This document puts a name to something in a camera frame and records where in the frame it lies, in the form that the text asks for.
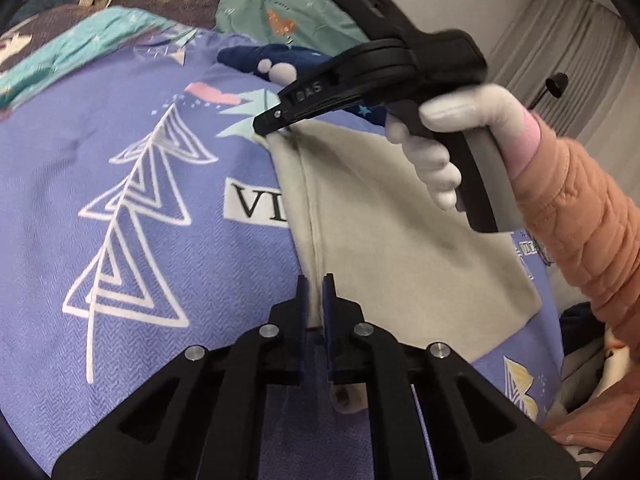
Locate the black lamp stand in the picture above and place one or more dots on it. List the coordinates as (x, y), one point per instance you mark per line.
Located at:
(552, 85)

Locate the person's right forearm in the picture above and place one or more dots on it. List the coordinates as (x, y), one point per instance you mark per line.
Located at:
(585, 230)

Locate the beige t-shirt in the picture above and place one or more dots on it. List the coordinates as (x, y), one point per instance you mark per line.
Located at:
(395, 235)

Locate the person's orange padded jacket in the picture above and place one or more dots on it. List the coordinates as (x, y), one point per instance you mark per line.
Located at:
(595, 410)

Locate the navy star-print cloth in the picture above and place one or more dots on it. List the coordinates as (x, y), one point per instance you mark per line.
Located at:
(280, 60)

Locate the cream curtain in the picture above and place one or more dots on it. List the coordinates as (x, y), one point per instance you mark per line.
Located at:
(565, 45)

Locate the purple tree-print blanket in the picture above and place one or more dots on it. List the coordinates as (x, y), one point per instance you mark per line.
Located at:
(165, 200)

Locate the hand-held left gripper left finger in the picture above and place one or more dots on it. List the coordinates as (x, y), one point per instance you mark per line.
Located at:
(302, 310)

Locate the teal patterned sheet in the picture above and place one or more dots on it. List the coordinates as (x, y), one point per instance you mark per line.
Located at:
(75, 45)

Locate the teal heart-print pillow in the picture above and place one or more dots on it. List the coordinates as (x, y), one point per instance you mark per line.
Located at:
(295, 10)

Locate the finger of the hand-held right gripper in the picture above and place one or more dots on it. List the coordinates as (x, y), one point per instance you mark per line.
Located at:
(320, 87)
(300, 115)

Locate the person's right hand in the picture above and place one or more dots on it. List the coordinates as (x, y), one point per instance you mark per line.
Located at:
(440, 170)

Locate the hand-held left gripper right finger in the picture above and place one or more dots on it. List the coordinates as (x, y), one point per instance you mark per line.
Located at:
(328, 310)

